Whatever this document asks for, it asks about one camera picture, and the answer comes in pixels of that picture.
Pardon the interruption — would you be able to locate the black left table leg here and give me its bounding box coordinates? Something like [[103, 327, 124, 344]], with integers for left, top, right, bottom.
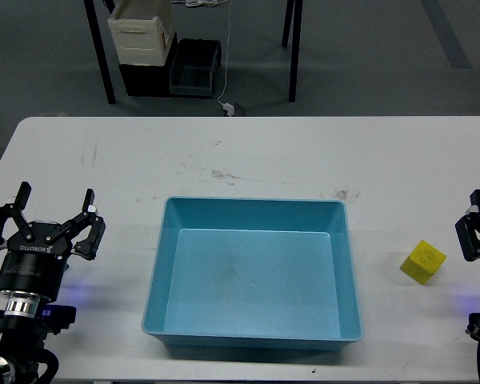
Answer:
[[83, 0, 116, 105]]

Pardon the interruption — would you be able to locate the light blue plastic bin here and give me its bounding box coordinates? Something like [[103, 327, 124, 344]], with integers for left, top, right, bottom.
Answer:
[[142, 197, 363, 350]]

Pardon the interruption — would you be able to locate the white power adapter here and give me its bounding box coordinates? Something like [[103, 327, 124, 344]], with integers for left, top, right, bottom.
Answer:
[[222, 102, 235, 117]]

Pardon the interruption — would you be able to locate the dark grey open bin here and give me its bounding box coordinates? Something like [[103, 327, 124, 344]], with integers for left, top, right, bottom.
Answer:
[[169, 38, 222, 98]]

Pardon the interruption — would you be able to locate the black right table leg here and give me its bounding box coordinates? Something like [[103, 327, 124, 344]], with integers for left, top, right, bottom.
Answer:
[[288, 0, 303, 102]]

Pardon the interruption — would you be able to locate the black table leg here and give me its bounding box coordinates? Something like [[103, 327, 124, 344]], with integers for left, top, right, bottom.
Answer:
[[281, 0, 294, 47], [288, 0, 303, 102], [83, 0, 116, 105]]

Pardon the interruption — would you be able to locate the yellow block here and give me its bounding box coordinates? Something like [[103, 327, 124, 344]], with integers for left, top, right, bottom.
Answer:
[[399, 240, 446, 285]]

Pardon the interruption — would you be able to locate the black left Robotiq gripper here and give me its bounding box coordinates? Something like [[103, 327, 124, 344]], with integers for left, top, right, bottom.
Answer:
[[0, 182, 106, 302]]

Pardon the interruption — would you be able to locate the black storage box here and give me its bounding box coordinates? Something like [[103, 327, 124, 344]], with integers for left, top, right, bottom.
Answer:
[[118, 35, 179, 98]]

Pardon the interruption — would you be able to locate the cream plastic crate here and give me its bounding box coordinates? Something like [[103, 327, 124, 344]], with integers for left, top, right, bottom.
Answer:
[[108, 0, 175, 66]]

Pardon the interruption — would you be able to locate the white hanging cable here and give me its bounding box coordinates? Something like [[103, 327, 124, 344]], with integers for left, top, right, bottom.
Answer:
[[217, 0, 232, 106]]

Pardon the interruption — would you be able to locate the black far table leg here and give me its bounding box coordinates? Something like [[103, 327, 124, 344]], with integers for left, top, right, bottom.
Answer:
[[281, 0, 294, 47]]

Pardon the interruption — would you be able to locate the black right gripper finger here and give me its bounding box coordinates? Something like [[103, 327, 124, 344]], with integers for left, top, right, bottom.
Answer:
[[455, 189, 480, 262]]

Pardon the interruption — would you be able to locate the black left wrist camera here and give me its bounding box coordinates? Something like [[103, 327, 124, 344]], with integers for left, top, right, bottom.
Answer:
[[41, 305, 77, 334]]

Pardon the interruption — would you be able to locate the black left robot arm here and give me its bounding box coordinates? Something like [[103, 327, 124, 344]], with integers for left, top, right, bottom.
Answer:
[[0, 182, 106, 383]]

